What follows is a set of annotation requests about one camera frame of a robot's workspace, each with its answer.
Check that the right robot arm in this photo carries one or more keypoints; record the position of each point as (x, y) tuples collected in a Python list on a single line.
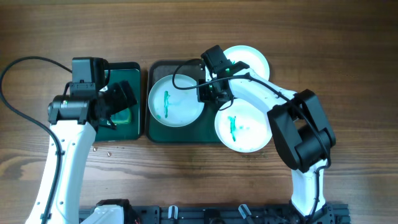
[(302, 134)]

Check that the black water basin tray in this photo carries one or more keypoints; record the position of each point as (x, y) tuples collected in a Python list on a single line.
[(131, 72)]

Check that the white plate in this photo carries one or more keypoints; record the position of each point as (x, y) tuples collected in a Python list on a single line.
[(250, 56), (174, 107), (242, 127)]

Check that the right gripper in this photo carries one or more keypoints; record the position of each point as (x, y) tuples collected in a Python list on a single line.
[(207, 91)]

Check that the dark brown serving tray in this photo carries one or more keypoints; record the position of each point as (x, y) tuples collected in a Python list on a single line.
[(201, 131)]

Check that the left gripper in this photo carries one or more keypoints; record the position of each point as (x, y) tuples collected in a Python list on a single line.
[(125, 94)]

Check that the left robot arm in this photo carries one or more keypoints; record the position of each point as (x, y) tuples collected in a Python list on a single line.
[(75, 117)]

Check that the green yellow scrub sponge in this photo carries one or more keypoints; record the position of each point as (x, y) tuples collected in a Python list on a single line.
[(122, 117)]

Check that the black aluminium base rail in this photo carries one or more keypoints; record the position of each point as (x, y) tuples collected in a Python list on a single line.
[(331, 213)]

